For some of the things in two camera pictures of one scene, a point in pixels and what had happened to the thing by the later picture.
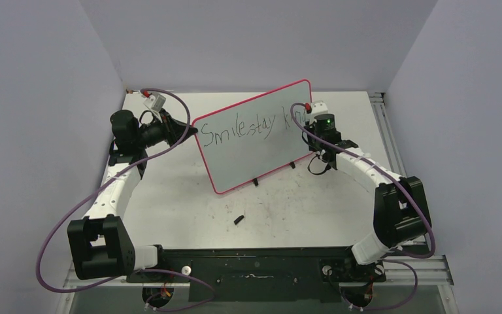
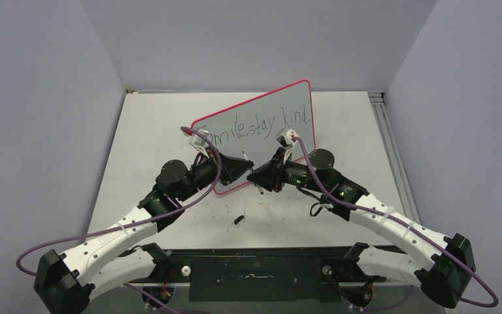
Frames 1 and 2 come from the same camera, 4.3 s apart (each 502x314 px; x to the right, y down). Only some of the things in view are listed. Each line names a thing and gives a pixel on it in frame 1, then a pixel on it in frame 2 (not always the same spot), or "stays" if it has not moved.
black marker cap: (238, 219) stays
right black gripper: (312, 146) to (271, 174)
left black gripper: (169, 126) to (233, 168)
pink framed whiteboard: (246, 138) stays
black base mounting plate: (256, 275) stays
